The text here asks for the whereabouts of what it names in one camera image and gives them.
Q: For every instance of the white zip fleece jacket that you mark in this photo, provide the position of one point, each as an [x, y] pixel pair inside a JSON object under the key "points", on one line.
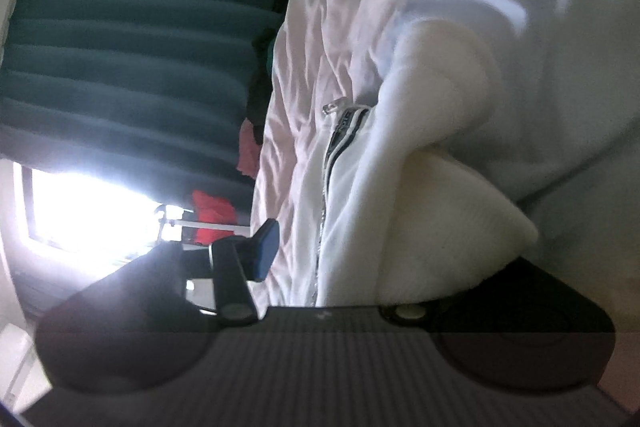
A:
{"points": [[300, 57]]}

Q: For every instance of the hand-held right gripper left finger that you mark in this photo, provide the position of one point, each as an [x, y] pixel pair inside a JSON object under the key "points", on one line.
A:
{"points": [[265, 249]]}

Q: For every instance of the metal clothes rack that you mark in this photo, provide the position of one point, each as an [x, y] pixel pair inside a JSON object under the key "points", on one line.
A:
{"points": [[200, 224]]}

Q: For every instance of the dark green curtain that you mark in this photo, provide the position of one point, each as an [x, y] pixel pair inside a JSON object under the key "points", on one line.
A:
{"points": [[125, 32]]}

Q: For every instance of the red cloth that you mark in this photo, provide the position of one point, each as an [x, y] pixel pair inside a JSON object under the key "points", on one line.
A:
{"points": [[212, 217]]}

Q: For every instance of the bright window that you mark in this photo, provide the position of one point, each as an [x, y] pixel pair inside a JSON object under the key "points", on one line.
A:
{"points": [[85, 202]]}

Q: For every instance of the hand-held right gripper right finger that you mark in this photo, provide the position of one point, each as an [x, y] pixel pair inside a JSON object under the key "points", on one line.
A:
{"points": [[407, 313]]}

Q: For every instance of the pink cloth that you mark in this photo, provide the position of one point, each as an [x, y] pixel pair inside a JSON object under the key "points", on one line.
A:
{"points": [[248, 152]]}

